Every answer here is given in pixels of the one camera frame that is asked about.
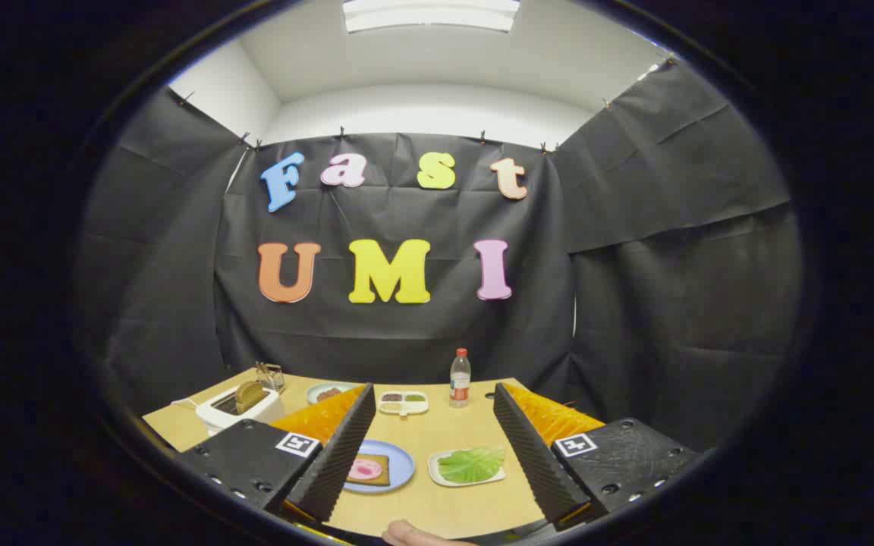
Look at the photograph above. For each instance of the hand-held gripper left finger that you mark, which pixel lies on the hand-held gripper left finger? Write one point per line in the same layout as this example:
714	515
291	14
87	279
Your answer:
338	462

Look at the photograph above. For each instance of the clear bottle red cap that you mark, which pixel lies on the clear bottle red cap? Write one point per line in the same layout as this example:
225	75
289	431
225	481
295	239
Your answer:
460	379

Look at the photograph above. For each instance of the pink ham slice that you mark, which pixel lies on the pink ham slice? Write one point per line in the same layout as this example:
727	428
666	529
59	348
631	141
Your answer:
367	469

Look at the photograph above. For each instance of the white toaster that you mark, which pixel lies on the white toaster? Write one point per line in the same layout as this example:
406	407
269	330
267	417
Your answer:
266	414

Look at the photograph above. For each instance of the green lettuce leaf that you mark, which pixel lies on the green lettuce leaf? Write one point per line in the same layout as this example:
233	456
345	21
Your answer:
471	464

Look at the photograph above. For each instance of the white ceiling light panel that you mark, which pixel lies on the white ceiling light panel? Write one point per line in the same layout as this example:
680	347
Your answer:
429	15

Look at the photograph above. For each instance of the black backdrop cloth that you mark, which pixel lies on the black backdrop cloth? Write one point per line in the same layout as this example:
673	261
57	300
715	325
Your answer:
407	334

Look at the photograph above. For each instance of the blue round plate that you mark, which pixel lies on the blue round plate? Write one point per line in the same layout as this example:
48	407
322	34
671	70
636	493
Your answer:
400	462

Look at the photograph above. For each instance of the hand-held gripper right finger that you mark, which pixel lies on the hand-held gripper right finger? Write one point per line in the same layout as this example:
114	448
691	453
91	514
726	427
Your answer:
536	462

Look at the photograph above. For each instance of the square bread slice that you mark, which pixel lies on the square bread slice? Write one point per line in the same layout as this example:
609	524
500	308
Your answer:
385	462

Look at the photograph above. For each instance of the brown meat pieces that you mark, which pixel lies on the brown meat pieces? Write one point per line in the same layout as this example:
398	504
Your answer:
328	394

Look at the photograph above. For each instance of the white divided seed tray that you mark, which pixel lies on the white divided seed tray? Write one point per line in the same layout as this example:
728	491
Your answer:
403	408

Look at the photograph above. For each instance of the pale green round plate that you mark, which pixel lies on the pale green round plate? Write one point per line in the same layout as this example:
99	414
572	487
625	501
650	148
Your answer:
315	390

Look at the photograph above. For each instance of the round-topped brown bread slice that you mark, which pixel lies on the round-topped brown bread slice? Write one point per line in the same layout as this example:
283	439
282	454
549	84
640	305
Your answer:
249	394

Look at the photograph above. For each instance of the white square plate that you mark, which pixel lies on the white square plate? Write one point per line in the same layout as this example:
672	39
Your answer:
432	463

